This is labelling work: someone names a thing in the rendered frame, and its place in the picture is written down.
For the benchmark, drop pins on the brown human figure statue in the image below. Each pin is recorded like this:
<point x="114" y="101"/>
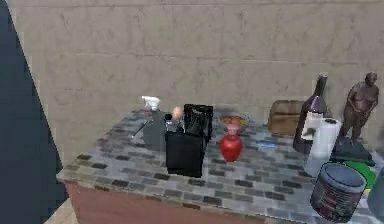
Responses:
<point x="361" y="103"/>

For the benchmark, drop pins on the dark blue refrigerator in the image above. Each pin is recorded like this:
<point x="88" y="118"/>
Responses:
<point x="23" y="140"/>

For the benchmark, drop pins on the pale pink egg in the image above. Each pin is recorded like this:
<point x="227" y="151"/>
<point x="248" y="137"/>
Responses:
<point x="177" y="113"/>

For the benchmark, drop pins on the black coffee machine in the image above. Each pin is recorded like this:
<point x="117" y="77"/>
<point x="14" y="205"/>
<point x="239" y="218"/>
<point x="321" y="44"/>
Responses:
<point x="185" y="153"/>

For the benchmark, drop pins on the grey spray bottle white head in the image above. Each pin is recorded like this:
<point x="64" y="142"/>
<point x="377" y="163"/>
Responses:
<point x="154" y="131"/>

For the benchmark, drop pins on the grey bowl with fruit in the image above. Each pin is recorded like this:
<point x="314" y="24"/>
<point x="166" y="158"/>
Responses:
<point x="235" y="119"/>

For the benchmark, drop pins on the red vase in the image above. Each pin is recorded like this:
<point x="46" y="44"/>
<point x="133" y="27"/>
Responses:
<point x="230" y="148"/>

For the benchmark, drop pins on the thin dark utensil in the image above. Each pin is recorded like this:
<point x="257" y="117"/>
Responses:
<point x="140" y="128"/>

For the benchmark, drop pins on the blue flat sponge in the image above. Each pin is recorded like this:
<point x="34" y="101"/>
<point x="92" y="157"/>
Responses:
<point x="266" y="144"/>

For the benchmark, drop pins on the brown bread loaf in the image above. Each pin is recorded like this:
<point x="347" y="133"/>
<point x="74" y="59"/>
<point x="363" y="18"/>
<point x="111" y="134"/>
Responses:
<point x="284" y="118"/>

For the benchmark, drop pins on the brown counter with tiled top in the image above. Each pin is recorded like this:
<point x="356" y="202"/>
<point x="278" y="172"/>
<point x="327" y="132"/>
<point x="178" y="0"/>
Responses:
<point x="133" y="186"/>

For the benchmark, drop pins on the dark wine bottle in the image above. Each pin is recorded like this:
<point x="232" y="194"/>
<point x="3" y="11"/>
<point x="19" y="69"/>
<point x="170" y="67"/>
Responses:
<point x="311" y="106"/>

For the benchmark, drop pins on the white paper towel roll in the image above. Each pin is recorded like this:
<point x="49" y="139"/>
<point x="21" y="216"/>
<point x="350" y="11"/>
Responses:
<point x="323" y="143"/>

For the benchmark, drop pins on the dark grey flat pan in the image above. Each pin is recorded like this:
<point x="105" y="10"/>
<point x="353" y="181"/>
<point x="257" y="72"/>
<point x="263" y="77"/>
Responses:
<point x="351" y="151"/>

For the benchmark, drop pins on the grey striped pot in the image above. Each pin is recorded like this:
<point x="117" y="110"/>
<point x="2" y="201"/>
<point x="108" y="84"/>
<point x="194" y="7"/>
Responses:
<point x="336" y="196"/>

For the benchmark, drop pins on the green plate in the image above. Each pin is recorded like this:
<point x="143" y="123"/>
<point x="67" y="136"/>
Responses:
<point x="365" y="171"/>

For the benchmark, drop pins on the grey round vessel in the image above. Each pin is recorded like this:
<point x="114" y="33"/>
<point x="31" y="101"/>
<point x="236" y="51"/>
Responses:
<point x="378" y="200"/>

